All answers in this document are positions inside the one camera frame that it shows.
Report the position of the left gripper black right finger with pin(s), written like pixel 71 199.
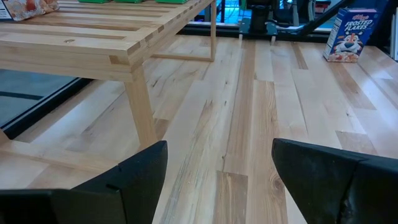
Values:
pixel 326 186

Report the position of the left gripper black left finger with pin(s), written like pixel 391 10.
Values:
pixel 130 186

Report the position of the blue Frosted Flakes cereal box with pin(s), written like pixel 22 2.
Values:
pixel 28 7
pixel 349 34

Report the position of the green Apple Jacks cereal box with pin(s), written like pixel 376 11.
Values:
pixel 93 1
pixel 171 1
pixel 129 1

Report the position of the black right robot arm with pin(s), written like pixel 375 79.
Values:
pixel 259 18

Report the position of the wooden slatted shelf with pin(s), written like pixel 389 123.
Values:
pixel 77 40

